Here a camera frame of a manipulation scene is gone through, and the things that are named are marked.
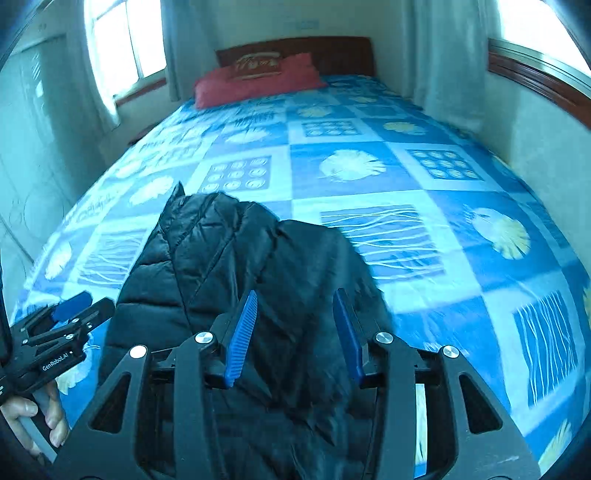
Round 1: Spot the red pillow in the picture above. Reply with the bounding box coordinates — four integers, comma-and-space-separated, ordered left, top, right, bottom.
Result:
194, 52, 324, 110

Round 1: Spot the frosted glass wardrobe door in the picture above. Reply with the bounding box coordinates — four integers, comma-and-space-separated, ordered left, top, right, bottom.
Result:
0, 37, 79, 287

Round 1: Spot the wide grey curtain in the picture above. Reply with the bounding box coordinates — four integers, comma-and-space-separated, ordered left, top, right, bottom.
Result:
402, 0, 497, 123

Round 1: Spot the window with wooden frame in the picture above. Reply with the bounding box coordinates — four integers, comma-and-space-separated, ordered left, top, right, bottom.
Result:
488, 0, 591, 125

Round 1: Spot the wooden headboard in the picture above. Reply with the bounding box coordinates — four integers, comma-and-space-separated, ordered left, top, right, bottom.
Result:
216, 36, 375, 77

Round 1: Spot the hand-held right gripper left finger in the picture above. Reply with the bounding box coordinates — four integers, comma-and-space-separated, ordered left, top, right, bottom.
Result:
53, 290, 259, 480

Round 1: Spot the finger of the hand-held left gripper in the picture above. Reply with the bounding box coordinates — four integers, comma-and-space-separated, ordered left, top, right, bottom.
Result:
23, 296, 116, 348
11, 291, 93, 337

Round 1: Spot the white sheer curtain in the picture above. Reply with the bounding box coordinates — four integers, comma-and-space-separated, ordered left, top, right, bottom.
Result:
81, 18, 122, 130

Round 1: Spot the window with brown sill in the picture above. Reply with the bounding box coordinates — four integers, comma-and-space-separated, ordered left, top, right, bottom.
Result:
85, 0, 167, 100

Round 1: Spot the person's left hand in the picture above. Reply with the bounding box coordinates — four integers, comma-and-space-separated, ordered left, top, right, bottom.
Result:
0, 382, 71, 459

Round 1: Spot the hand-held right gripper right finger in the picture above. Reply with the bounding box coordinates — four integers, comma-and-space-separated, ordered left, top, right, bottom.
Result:
332, 288, 541, 480

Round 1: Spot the bed with blue patterned sheet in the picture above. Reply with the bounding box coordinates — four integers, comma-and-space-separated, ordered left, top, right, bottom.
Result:
11, 74, 591, 476

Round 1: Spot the brown printed cushion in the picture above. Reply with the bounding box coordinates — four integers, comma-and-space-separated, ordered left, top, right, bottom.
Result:
228, 53, 284, 81

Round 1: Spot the black puffer jacket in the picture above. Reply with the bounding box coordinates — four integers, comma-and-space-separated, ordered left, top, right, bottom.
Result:
99, 182, 398, 480

